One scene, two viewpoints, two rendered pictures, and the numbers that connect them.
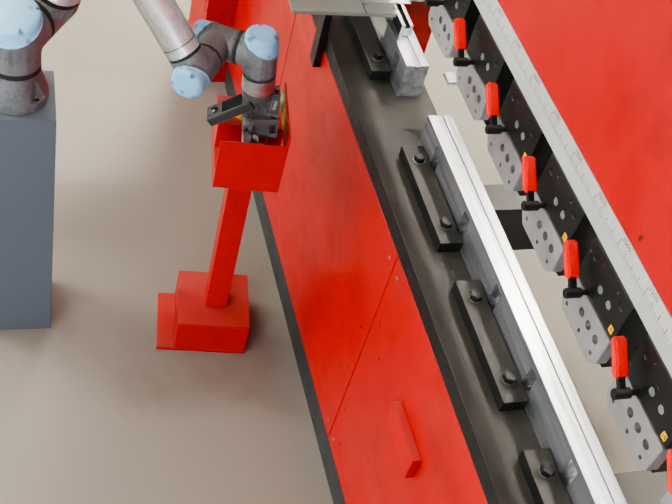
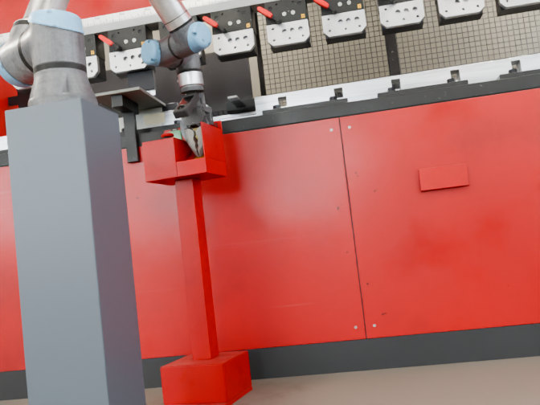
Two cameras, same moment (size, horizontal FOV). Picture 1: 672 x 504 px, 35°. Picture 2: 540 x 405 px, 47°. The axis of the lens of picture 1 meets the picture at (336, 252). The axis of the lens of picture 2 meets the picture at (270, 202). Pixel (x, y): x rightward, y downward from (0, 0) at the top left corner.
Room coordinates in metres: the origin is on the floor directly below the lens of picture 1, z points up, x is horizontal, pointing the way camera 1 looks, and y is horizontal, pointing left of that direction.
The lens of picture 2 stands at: (0.61, 1.68, 0.41)
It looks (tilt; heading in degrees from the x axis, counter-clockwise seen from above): 5 degrees up; 306
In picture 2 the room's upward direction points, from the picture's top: 7 degrees counter-clockwise
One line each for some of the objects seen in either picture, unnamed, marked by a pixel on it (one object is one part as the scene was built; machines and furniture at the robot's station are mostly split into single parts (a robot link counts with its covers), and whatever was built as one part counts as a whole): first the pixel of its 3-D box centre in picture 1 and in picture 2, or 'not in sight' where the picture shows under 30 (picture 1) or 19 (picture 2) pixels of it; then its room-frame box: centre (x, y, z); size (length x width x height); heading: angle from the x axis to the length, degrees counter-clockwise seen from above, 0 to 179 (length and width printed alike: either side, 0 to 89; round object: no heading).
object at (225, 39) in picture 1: (215, 45); (165, 51); (1.85, 0.39, 1.02); 0.11 x 0.11 x 0.08; 85
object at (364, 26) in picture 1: (365, 37); (151, 132); (2.24, 0.10, 0.89); 0.30 x 0.05 x 0.03; 27
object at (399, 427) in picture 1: (403, 438); (443, 177); (1.32, -0.26, 0.59); 0.15 x 0.02 x 0.07; 27
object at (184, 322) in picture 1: (202, 311); (204, 380); (1.91, 0.31, 0.06); 0.25 x 0.20 x 0.12; 108
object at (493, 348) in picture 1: (488, 342); (422, 92); (1.38, -0.34, 0.89); 0.30 x 0.05 x 0.03; 27
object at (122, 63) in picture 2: not in sight; (132, 51); (2.33, 0.08, 1.22); 0.15 x 0.09 x 0.17; 27
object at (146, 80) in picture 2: not in sight; (141, 84); (2.31, 0.06, 1.09); 0.10 x 0.02 x 0.10; 27
